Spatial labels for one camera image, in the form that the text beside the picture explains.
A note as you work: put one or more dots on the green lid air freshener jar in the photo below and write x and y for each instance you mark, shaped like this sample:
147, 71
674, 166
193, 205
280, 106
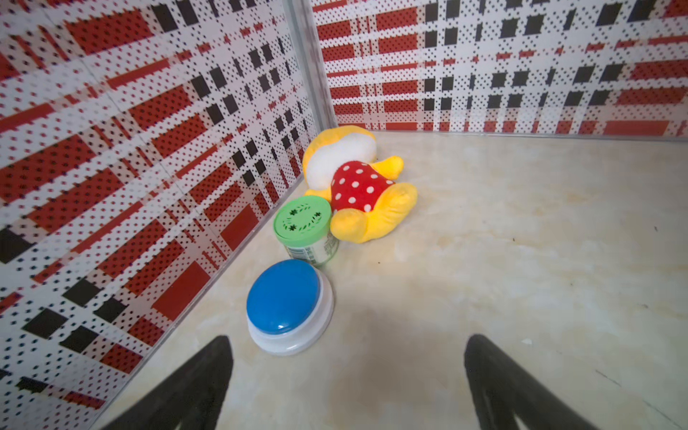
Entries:
303, 227

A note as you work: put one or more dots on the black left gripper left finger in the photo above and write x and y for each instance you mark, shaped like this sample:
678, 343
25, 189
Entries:
190, 398

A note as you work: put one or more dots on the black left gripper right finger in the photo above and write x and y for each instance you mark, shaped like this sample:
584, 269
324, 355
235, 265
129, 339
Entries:
504, 393

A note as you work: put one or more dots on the blue lid white jar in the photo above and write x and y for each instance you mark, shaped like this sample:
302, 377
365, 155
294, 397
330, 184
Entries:
289, 307

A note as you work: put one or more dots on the yellow plush toy red dots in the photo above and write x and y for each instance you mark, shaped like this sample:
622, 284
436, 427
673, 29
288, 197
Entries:
367, 201

